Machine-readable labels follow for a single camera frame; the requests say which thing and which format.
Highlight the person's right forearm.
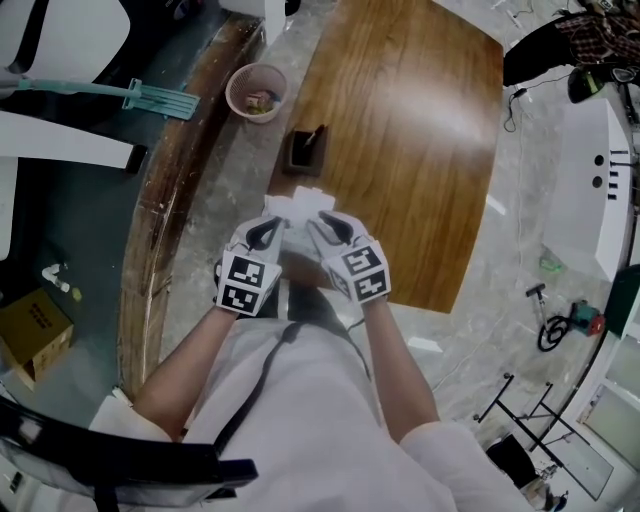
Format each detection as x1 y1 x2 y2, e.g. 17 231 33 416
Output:
358 298 442 443

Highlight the black shoulder strap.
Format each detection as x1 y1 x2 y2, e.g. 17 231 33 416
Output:
213 322 301 457

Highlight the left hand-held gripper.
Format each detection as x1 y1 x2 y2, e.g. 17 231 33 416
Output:
214 215 294 319

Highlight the person's white shirt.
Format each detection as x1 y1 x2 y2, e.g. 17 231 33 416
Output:
89 319 544 512

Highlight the white wet wipe pack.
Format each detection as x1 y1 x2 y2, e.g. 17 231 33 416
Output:
263 185 337 262

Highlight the white cabinet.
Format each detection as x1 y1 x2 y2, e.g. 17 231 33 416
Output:
541 96 632 282

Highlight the black helmet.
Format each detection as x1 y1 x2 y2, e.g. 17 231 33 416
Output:
566 66 607 105

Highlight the teal and red machine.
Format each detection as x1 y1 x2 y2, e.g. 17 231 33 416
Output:
568 298 607 337

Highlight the cardboard box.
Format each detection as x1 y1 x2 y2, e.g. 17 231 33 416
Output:
0 286 76 392

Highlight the coiled black hose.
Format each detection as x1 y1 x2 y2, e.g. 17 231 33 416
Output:
537 313 577 352

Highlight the dark green cabinet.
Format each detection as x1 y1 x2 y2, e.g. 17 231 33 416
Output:
603 263 640 342

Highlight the pink plastic waste basket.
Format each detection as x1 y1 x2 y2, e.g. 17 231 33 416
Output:
225 62 289 124

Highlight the person's left forearm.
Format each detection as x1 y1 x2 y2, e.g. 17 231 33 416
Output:
133 298 237 443

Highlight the black folding stand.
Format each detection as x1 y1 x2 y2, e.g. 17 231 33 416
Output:
473 372 617 501

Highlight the black hand air pump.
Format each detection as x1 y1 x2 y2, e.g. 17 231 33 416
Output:
524 282 550 323

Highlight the brown square holder box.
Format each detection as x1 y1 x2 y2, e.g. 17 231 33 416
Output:
281 124 329 177

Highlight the black office chair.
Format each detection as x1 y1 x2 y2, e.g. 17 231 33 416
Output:
0 395 259 512

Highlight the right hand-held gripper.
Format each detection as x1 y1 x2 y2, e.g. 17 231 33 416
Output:
304 209 392 305

